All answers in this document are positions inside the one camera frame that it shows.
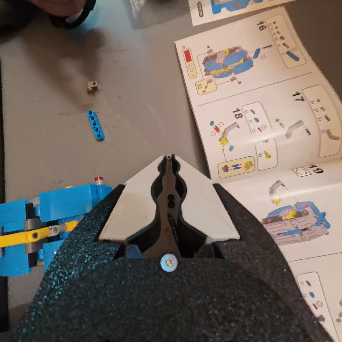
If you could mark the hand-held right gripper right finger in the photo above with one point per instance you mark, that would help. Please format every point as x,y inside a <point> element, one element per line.
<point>208,211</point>

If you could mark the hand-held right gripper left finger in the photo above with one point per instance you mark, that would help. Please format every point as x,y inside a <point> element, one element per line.
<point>128,211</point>

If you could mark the light grey connector brick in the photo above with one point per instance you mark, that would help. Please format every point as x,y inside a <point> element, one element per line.
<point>94,85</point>

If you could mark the grey desk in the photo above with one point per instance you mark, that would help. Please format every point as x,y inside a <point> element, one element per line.
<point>120,80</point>

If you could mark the person's left hand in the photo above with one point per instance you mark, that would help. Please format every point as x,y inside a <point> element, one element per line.
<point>58,6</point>

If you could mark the blue toy car model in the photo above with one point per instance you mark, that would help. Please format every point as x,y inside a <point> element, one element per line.
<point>53,211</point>

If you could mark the clear bubble wrap bag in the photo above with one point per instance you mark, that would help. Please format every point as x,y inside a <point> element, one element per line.
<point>155,12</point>

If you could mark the blue beam brick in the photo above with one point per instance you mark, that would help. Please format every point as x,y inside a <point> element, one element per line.
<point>95,125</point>

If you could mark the white instruction booklet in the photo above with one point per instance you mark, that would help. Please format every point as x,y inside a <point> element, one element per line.
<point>267,133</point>

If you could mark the blue sticker sheet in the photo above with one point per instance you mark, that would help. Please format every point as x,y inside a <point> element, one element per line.
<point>227,10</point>

